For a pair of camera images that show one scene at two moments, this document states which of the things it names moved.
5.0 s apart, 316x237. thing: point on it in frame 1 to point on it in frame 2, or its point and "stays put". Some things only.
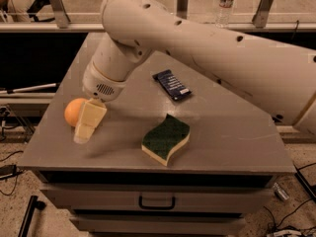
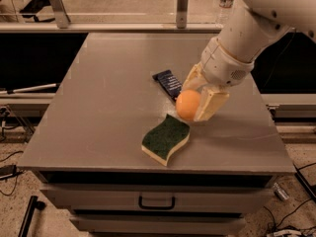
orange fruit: x=72 y=110 to x=188 y=103
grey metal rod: x=28 y=88 stays put
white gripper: x=99 y=85 to x=222 y=64
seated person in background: x=20 y=3 stays put
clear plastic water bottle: x=226 y=2 stays put
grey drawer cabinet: x=180 y=153 stays put
